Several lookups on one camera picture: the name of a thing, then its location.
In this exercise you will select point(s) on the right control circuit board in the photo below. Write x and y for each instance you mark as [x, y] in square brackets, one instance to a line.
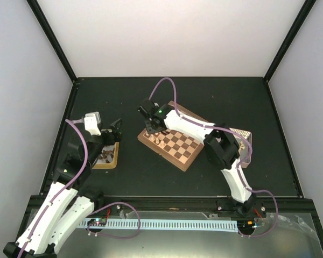
[249, 224]

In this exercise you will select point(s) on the black frame post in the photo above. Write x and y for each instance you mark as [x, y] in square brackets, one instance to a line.
[44, 24]
[289, 38]

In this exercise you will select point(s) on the left control circuit board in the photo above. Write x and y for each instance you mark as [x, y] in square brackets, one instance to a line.
[100, 222]

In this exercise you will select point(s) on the control circuit board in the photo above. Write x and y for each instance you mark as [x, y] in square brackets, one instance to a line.
[249, 224]
[100, 222]

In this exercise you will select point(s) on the right black frame post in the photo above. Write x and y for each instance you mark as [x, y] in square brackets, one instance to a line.
[289, 38]

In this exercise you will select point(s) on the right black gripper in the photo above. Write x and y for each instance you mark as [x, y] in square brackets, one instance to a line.
[150, 129]

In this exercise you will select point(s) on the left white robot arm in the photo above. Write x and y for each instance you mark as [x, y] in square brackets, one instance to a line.
[67, 202]

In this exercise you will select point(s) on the white slotted cable duct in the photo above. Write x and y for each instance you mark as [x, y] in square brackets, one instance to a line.
[165, 224]

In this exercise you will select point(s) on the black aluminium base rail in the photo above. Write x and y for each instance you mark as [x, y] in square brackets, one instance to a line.
[225, 206]

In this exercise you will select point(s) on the yellow plastic tray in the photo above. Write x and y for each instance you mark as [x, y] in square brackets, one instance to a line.
[115, 147]

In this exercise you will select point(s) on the left black frame post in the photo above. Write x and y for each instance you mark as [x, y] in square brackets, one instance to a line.
[44, 24]

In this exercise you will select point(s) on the pile of dark chess pieces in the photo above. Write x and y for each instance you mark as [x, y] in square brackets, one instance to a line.
[106, 157]

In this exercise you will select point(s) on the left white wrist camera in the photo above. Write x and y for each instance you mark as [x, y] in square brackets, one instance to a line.
[92, 122]

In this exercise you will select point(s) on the wooden chessboard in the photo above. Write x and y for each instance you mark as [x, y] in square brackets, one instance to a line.
[184, 139]

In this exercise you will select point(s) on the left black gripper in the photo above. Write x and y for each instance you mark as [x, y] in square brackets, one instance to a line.
[112, 140]

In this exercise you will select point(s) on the pink plastic basket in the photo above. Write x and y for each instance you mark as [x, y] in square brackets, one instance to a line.
[245, 136]

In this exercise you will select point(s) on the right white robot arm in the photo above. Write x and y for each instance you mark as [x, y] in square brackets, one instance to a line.
[220, 144]

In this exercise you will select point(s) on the pile of light chess pieces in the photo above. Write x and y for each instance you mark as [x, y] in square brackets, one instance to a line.
[242, 145]

